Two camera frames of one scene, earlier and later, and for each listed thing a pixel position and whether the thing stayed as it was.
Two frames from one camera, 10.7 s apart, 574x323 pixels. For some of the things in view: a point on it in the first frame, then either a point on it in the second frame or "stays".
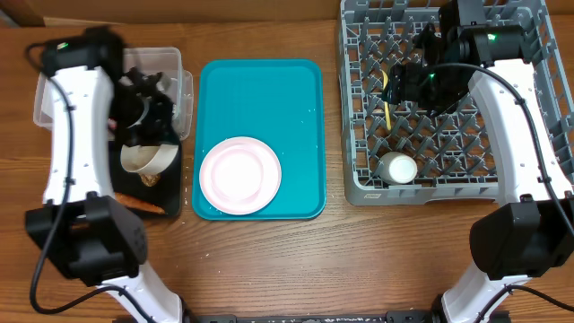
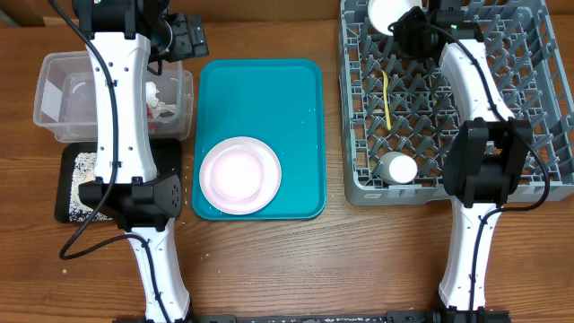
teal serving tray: [280, 101] stays
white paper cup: [396, 168] stays
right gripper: [403, 84] to [401, 30]
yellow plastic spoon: [386, 104] stays
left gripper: [160, 132] to [185, 48]
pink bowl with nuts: [237, 173] stays
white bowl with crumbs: [148, 159] to [382, 13]
